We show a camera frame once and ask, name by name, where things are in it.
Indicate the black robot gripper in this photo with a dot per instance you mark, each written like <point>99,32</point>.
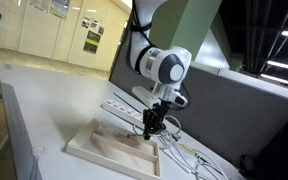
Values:
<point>153,120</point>

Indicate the wooden divided tray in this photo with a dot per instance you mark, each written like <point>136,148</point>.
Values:
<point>100,143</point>

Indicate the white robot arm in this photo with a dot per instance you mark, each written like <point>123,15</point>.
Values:
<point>167,68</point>

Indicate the yellow black label tag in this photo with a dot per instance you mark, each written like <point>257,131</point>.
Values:
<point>190,151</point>

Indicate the white power strip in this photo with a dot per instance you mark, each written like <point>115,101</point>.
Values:
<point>122,111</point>

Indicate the grey desk partition panel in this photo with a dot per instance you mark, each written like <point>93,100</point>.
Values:
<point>228,112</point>

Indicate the green pillar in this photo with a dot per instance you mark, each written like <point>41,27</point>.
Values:
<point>183,23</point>

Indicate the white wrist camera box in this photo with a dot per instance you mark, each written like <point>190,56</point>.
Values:
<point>148,98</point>

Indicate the dark green wall poster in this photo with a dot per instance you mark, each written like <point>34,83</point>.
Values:
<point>91,42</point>

